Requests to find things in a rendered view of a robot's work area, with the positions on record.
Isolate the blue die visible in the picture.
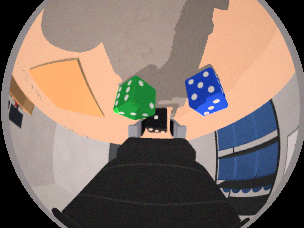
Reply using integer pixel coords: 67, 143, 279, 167
185, 67, 228, 116

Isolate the orange flat square mat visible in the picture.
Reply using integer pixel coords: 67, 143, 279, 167
29, 58, 105, 117

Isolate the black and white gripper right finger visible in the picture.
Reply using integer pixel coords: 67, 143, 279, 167
170, 119, 187, 139

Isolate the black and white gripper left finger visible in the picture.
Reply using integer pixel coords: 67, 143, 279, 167
128, 119, 145, 138

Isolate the black die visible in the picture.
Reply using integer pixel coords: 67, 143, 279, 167
145, 108, 168, 133

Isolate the green die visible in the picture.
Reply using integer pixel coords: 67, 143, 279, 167
113, 76, 156, 120

